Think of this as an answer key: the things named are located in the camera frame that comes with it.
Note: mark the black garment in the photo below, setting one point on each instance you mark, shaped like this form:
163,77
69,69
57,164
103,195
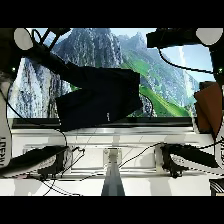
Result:
103,96

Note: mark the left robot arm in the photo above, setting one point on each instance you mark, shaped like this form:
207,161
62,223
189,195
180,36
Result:
40,53

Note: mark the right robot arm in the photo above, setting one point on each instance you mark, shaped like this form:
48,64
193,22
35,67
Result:
173,37

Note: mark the brown garment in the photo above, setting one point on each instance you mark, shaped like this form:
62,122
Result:
208,105

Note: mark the silver frame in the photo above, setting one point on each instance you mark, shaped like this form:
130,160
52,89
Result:
133,136

